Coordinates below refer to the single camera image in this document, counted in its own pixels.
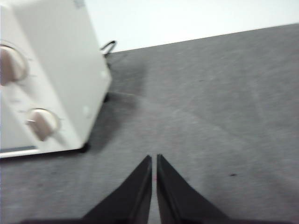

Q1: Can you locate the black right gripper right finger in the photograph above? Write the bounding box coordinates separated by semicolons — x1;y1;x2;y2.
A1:
157;154;229;224

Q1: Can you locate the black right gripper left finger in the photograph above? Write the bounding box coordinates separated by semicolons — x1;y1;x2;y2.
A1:
81;155;152;224

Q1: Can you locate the beige oven knob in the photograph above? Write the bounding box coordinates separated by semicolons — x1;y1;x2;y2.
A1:
0;43;30;87
24;107;60;142

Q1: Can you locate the white Toshiba toaster oven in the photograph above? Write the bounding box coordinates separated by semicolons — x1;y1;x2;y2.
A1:
0;0;112;160

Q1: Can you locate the black oven power cable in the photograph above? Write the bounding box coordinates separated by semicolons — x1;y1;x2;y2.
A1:
100;41;117;70

